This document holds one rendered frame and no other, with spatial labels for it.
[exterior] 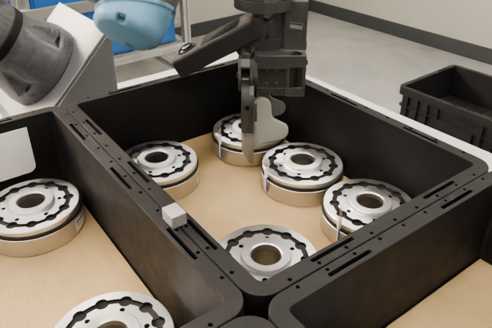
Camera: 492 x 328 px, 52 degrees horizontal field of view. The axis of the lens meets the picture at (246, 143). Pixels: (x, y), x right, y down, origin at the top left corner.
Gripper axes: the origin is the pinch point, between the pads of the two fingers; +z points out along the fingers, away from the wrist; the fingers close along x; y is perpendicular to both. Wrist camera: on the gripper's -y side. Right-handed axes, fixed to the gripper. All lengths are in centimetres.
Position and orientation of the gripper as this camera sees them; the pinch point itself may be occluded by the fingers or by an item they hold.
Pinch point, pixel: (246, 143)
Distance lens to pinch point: 68.4
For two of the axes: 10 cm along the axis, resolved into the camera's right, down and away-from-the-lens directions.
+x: 0.2, -4.9, 8.7
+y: 10.0, 0.1, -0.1
